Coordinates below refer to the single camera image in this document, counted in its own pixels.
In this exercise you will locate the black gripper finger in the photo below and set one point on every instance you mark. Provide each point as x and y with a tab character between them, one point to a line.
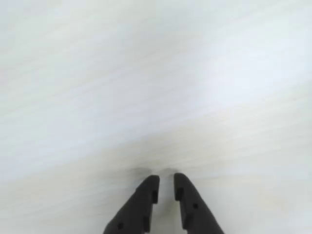
192	207
136	207

